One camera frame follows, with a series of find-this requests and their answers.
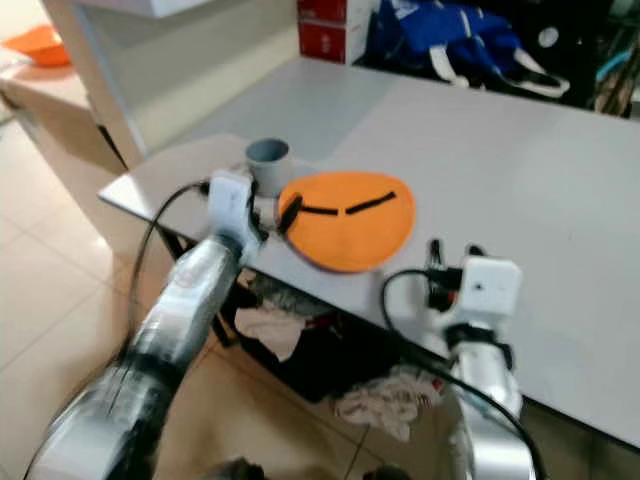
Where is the orange plate with black strips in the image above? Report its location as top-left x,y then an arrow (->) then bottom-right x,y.
277,171 -> 416,274

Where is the grey cup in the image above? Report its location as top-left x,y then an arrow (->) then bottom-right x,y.
246,138 -> 293,197

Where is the grey table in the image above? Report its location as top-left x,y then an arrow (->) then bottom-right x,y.
100,57 -> 640,449

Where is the plain white cloth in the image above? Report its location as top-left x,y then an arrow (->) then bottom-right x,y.
235,305 -> 307,363

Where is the black bag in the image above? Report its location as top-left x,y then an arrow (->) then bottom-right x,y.
250,288 -> 413,401

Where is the white patterned cloth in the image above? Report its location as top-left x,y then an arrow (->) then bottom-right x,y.
335,365 -> 447,443

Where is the red box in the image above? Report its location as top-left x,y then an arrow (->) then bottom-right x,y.
297,21 -> 371,66
297,0 -> 377,23

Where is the white partition panel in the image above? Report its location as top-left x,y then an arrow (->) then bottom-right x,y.
45,0 -> 307,167

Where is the dark robot right leg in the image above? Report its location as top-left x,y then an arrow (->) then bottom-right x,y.
360,465 -> 411,480

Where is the beige low table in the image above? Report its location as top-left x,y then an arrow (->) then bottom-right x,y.
0,68 -> 133,173

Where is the orange plastic bowl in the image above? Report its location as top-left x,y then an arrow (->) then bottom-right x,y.
3,25 -> 73,68

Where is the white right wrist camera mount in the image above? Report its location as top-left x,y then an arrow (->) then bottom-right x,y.
445,256 -> 524,347

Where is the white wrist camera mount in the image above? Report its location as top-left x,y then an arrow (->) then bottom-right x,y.
208,170 -> 269,263
445,256 -> 524,347

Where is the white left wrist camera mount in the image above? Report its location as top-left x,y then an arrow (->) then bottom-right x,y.
208,170 -> 269,263

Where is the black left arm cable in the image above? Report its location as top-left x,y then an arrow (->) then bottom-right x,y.
135,180 -> 217,301

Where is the blue bag with white straps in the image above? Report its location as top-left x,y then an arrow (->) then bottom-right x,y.
365,0 -> 572,98

